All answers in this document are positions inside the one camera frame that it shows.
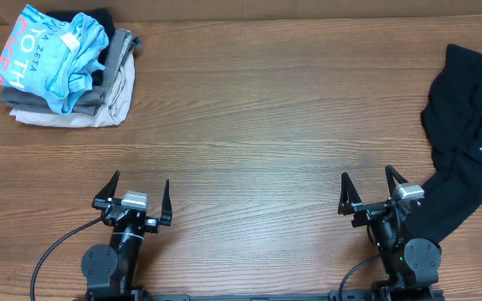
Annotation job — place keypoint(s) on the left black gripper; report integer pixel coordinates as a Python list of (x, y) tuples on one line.
[(102, 201)]

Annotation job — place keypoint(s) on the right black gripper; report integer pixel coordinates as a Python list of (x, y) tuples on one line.
[(349, 201)]

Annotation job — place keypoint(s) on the black t-shirt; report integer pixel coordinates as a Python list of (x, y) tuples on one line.
[(452, 120)]

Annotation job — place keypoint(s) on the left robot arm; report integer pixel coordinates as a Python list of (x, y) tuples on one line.
[(110, 269)]

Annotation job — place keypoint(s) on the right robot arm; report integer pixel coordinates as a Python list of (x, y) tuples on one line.
[(410, 264)]

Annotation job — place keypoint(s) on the folded beige garment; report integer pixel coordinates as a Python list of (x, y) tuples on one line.
[(112, 113)]

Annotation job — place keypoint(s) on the folded grey garment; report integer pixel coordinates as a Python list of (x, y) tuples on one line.
[(121, 45)]

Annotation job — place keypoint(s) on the light blue printed t-shirt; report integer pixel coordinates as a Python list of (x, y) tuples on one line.
[(52, 59)]

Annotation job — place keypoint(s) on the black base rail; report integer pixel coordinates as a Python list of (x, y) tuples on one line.
[(257, 297)]

